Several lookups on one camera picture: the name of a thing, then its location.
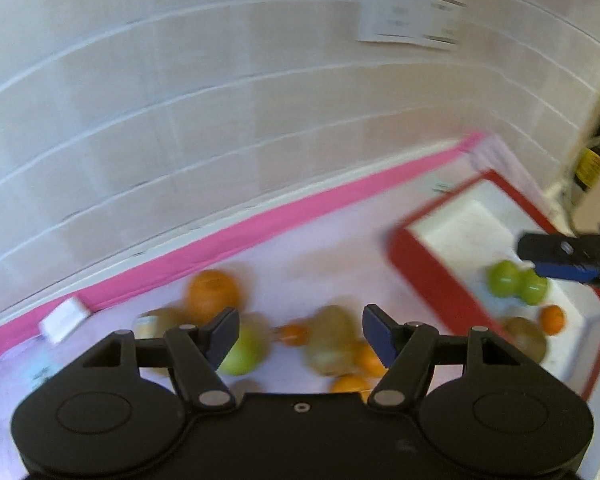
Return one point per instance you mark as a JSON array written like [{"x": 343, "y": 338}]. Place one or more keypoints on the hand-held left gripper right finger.
[{"x": 377, "y": 332}]

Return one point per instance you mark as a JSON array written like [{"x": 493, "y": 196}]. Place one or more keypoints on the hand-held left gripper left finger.
[{"x": 227, "y": 331}]

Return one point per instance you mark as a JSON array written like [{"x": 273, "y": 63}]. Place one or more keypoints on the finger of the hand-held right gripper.
[{"x": 562, "y": 271}]

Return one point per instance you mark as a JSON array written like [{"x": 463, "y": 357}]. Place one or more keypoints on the small mandarin orange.
[
  {"x": 350, "y": 384},
  {"x": 371, "y": 360},
  {"x": 294, "y": 335},
  {"x": 553, "y": 320}
]

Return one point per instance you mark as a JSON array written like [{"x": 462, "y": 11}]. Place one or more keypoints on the red tray with white inside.
[{"x": 460, "y": 230}]

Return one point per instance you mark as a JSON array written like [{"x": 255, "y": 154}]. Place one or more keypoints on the large orange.
[{"x": 214, "y": 294}]

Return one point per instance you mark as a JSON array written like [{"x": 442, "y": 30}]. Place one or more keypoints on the dark bottle with yellow label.
[{"x": 594, "y": 165}]

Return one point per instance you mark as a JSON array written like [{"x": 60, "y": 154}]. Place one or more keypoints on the small white box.
[{"x": 65, "y": 320}]

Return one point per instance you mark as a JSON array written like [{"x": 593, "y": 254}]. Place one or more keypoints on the white paper sheet on wall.
[{"x": 410, "y": 7}]

